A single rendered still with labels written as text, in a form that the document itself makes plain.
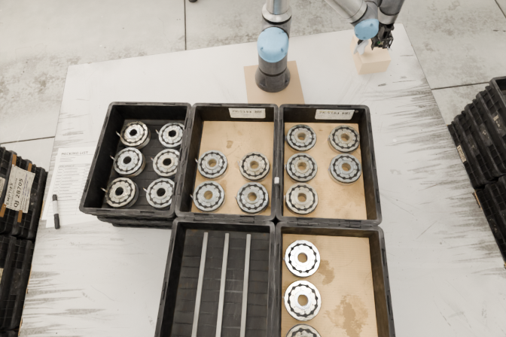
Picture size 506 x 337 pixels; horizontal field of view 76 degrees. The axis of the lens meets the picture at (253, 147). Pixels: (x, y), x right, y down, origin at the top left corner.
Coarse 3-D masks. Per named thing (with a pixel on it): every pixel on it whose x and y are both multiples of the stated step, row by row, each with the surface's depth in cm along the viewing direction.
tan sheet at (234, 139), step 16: (208, 128) 119; (224, 128) 118; (240, 128) 118; (256, 128) 117; (272, 128) 117; (208, 144) 116; (224, 144) 115; (240, 144) 115; (256, 144) 115; (272, 144) 114; (272, 160) 112; (224, 176) 110; (240, 176) 110; (192, 208) 106; (224, 208) 105
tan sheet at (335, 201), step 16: (288, 128) 117; (320, 128) 116; (320, 144) 113; (320, 160) 110; (320, 176) 108; (320, 192) 106; (336, 192) 105; (352, 192) 105; (320, 208) 103; (336, 208) 103; (352, 208) 103
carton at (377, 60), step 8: (352, 40) 142; (352, 48) 143; (368, 48) 137; (376, 48) 137; (352, 56) 145; (360, 56) 135; (368, 56) 135; (376, 56) 135; (384, 56) 134; (360, 64) 136; (368, 64) 135; (376, 64) 135; (384, 64) 136; (360, 72) 139; (368, 72) 140; (376, 72) 140
